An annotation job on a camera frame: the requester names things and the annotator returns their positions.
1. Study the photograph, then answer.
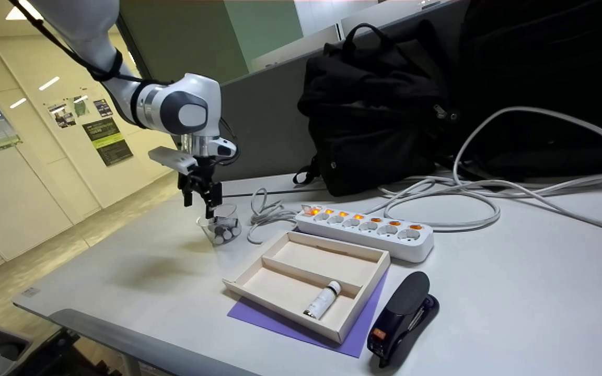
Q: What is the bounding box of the purple paper sheet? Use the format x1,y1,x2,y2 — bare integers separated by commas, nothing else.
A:
226,268,389,359

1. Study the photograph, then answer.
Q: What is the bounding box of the coil of grey cable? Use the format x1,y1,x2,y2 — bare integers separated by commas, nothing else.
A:
247,187,302,245

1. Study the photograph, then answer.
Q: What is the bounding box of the white power strip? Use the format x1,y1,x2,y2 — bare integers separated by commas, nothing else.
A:
294,204,435,264

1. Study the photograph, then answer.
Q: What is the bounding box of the office chair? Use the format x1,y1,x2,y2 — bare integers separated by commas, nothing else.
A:
0,305,124,376

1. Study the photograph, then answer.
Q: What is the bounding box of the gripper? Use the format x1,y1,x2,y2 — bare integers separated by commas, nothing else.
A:
178,156,224,220

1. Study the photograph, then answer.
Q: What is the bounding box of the black stapler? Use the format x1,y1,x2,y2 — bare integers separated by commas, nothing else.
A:
366,271,441,369

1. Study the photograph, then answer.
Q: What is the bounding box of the large black bag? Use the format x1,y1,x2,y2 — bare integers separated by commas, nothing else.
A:
457,0,602,182

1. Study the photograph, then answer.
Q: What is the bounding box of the row of small posters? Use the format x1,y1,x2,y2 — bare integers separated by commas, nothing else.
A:
47,96,114,130

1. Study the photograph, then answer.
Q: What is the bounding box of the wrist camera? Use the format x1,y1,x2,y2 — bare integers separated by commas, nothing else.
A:
147,146,199,176

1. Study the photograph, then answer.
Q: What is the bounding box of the black backpack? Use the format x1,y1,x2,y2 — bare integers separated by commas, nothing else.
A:
293,22,459,198

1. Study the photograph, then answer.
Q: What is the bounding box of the dark poster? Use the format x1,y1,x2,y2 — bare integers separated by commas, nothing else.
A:
82,117,134,168

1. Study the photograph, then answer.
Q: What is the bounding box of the clear plastic container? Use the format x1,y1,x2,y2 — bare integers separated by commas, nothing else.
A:
196,204,243,246

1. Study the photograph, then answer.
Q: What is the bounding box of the small white bottle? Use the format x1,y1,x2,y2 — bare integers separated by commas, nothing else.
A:
303,280,342,320

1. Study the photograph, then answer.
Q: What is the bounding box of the cardboard tray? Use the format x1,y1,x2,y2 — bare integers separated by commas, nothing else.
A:
222,230,391,345

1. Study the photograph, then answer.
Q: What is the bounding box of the heap of small bottles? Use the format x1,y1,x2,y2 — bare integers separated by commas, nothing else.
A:
212,219,242,245

